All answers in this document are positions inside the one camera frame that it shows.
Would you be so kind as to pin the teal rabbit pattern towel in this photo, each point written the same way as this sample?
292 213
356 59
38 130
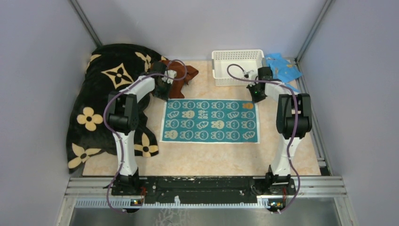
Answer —
214 121

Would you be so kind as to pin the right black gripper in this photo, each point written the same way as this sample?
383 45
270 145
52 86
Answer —
255 99

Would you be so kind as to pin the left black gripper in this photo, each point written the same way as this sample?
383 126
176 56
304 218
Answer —
165 96

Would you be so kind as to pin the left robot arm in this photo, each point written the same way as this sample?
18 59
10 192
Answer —
122 119

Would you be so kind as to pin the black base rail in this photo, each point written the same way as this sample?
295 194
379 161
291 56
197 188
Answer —
203 190

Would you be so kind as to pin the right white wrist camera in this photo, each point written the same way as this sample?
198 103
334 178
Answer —
248 74

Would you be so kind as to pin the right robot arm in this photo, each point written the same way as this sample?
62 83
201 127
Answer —
293 122

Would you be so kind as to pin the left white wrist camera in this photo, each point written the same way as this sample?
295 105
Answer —
169 76

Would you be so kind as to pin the black blanket with tan flowers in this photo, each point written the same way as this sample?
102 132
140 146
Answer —
111 67

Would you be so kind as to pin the white plastic basket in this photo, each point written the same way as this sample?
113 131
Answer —
228 66

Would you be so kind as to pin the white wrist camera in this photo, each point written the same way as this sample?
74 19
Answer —
248 74
169 76

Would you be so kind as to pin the light blue cloth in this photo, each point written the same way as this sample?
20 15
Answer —
283 70

